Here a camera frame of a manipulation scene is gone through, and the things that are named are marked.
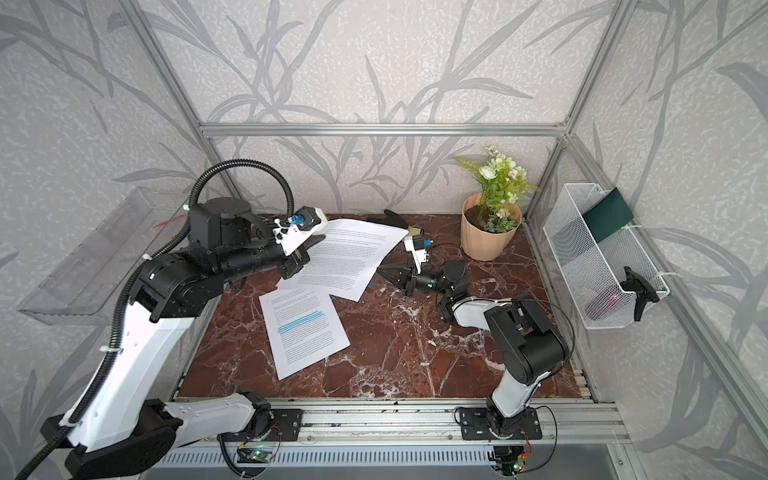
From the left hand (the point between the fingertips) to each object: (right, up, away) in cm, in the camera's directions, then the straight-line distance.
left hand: (320, 234), depth 58 cm
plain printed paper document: (+3, -6, +11) cm, 13 cm away
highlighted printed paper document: (-14, -29, +32) cm, 46 cm away
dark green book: (+68, +5, +16) cm, 70 cm away
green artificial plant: (+47, +17, +31) cm, 59 cm away
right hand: (+10, -9, +17) cm, 22 cm away
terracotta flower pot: (+41, -2, +37) cm, 55 cm away
